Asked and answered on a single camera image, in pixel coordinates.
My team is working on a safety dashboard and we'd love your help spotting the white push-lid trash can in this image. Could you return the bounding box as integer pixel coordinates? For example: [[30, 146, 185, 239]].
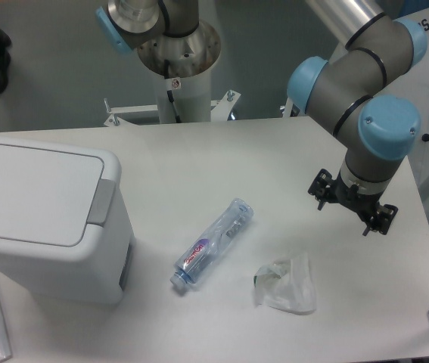
[[0, 136, 135, 304]]

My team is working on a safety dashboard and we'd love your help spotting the clear plastic water bottle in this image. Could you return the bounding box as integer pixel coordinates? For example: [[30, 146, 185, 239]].
[[170, 198, 253, 293]]

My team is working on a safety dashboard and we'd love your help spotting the black cable on pedestal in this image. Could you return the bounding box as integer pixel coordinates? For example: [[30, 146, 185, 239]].
[[163, 58, 183, 124]]

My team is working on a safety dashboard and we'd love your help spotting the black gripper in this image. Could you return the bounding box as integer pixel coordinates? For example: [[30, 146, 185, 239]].
[[308, 169, 399, 236]]

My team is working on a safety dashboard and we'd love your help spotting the white pedestal base frame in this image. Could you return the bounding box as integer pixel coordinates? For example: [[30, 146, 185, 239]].
[[104, 89, 241, 127]]

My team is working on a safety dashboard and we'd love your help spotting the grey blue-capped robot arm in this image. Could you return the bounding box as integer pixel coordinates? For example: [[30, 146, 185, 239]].
[[96, 1, 427, 234]]

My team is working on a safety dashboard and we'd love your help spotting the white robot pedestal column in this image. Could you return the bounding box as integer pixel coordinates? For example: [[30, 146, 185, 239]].
[[138, 20, 221, 107]]

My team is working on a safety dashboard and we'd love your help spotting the crumpled clear plastic wrapper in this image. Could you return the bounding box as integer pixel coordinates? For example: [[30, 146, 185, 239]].
[[253, 252, 317, 315]]

